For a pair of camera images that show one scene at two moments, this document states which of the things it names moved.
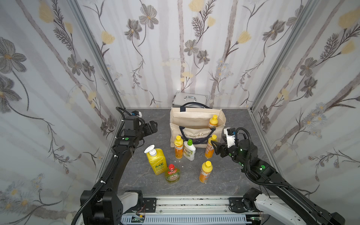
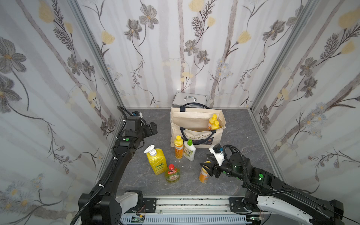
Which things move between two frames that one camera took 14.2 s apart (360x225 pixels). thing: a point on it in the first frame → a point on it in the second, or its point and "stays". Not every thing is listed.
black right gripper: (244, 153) → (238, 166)
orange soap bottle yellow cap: (209, 151) → (216, 125)
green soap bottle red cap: (172, 174) stays
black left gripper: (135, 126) stays
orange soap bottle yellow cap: (213, 122) stays
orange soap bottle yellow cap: (206, 168) stays
